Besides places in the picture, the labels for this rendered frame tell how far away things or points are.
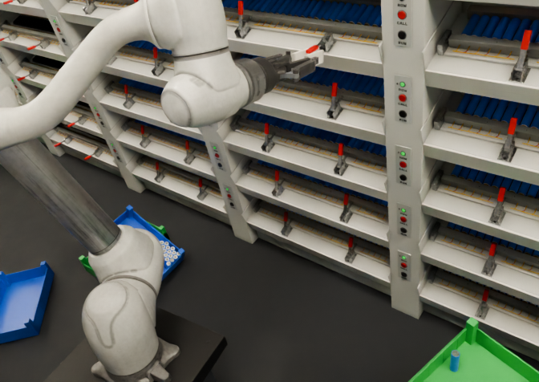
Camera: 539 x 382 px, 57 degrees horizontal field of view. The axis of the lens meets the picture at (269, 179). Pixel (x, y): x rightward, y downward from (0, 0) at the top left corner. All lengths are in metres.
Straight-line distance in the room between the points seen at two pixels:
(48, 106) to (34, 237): 1.57
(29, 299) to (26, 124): 1.30
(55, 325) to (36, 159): 0.94
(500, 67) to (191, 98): 0.61
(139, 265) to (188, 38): 0.73
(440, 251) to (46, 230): 1.75
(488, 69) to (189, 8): 0.60
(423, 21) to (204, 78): 0.46
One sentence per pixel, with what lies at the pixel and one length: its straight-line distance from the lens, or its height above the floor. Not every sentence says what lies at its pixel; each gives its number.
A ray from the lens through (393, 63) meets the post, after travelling 1.14.
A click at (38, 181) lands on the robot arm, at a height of 0.79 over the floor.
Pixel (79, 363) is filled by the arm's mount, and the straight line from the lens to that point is 1.58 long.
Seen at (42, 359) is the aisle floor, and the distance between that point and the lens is 2.02.
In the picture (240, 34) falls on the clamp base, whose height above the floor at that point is 0.92.
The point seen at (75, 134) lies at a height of 0.17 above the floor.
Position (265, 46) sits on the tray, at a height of 0.89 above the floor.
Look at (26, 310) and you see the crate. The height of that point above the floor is 0.00.
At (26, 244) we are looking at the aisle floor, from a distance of 2.51.
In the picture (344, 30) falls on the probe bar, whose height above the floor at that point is 0.93.
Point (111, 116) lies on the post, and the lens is 2.25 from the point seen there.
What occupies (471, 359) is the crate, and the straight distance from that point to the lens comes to 1.30.
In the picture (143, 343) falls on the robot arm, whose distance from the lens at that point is 1.35.
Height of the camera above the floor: 1.44
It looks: 39 degrees down
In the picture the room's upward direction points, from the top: 13 degrees counter-clockwise
